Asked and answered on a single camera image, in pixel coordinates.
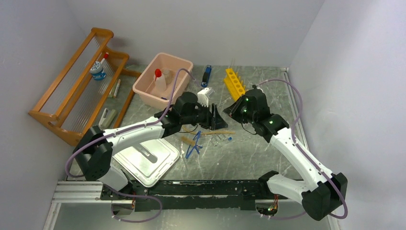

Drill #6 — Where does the white marker pen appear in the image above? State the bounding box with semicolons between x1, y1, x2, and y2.
113;79;121;98

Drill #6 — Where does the white bin lid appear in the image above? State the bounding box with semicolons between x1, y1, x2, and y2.
113;139;180;188

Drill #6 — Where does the blue white round container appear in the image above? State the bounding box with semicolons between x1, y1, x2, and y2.
89;61;106;81

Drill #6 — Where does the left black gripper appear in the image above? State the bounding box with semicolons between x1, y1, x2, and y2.
181;102;228;130

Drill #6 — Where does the wooden drying rack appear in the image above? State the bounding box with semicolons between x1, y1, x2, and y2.
28;27;141;146

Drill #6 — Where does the black mounting rail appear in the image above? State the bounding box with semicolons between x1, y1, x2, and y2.
100;179;286;212

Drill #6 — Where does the red cap wash bottle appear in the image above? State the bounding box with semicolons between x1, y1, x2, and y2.
154;69;167;92

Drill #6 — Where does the red capped marker pen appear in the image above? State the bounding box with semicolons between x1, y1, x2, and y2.
100;52;109;64

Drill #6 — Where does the pink plastic bin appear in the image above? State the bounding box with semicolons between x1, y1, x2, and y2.
132;52;193;110

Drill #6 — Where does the aluminium frame rail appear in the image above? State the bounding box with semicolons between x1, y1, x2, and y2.
44;181;339;230

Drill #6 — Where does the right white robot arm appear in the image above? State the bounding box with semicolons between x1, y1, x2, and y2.
224;89;348;221

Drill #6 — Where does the blue stapler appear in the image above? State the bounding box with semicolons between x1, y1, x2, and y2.
201;65;212;88

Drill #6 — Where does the yellow test tube rack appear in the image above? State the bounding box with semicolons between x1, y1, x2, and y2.
224;68;246;102

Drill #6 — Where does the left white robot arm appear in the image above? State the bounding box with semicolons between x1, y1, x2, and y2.
72;92;228;199

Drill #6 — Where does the test tube brush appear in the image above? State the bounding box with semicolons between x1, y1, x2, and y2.
180;136;195;145

